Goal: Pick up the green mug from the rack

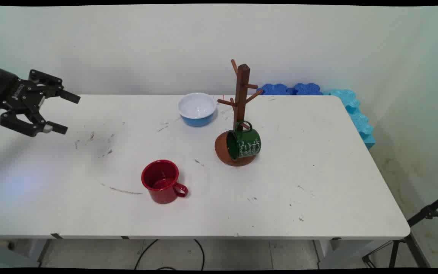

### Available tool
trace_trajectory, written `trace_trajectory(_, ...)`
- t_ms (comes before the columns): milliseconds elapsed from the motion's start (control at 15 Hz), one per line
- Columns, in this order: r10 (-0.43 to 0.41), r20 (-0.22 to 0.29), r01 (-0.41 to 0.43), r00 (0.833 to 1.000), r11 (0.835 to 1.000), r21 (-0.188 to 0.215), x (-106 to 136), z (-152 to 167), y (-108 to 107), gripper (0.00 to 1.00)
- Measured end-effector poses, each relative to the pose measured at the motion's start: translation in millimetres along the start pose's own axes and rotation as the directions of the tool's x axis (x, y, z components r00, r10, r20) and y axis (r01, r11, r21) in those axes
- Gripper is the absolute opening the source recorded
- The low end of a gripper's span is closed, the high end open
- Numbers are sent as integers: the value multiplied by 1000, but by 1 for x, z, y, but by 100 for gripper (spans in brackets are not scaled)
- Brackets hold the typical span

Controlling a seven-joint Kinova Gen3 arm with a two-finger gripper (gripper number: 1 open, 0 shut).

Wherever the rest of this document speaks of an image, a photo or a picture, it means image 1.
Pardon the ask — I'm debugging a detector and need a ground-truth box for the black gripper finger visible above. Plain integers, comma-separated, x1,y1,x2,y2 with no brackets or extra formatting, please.
28,69,81,104
0,100,68,138

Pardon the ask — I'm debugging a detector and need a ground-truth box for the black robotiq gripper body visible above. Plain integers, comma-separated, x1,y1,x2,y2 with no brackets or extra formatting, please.
0,64,47,114

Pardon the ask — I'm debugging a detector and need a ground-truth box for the green enamel mug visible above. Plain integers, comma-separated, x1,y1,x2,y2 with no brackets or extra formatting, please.
226,121,262,160

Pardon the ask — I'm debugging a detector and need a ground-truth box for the grey table leg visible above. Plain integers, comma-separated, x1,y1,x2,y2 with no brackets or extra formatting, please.
36,239,53,265

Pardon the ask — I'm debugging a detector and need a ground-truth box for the blue and white bowl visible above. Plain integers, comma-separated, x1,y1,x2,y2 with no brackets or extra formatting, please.
178,92,217,127

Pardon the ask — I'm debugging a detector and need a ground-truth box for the red enamel mug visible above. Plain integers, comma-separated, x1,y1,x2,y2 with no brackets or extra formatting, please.
141,159,189,205

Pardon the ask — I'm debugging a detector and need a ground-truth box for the brown wooden mug tree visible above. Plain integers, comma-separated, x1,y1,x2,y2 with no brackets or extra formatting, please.
214,59,264,167

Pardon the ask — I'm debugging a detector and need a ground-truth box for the dark blue foam tile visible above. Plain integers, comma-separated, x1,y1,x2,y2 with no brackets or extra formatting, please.
257,83,294,96
293,83,324,96

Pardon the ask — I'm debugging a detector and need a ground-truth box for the light blue foam tile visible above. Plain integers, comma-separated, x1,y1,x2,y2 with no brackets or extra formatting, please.
322,89,376,150

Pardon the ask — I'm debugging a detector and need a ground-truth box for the white table leg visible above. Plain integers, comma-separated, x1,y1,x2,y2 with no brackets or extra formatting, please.
313,239,342,269

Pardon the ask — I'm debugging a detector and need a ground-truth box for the black tripod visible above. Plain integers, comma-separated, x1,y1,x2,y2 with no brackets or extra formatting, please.
362,190,438,269

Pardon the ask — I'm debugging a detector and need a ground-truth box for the black floor cable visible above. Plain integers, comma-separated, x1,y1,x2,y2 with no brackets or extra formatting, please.
134,239,205,271

